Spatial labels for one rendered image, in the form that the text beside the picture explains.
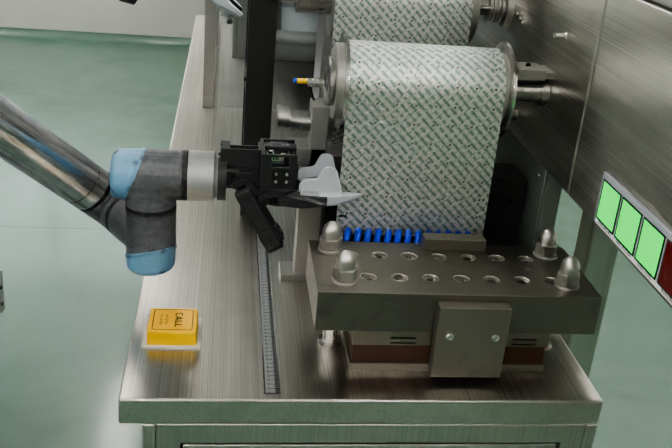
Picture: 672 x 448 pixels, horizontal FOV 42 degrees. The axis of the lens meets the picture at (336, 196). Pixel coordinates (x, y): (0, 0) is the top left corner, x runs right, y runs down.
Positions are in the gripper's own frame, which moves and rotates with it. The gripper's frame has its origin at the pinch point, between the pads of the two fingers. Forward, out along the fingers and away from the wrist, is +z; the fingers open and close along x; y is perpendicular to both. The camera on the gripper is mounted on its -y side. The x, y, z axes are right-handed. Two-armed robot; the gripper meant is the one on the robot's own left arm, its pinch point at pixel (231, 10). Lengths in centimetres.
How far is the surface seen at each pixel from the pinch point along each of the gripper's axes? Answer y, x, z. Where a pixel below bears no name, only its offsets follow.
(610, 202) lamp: 20, -32, 47
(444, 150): 7.6, -8.3, 36.2
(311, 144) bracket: -6.8, -1.0, 23.0
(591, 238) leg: 13, 5, 74
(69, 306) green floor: -136, 144, 47
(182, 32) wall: -118, 548, 54
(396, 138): 3.9, -8.3, 29.4
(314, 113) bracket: -2.9, -1.0, 19.8
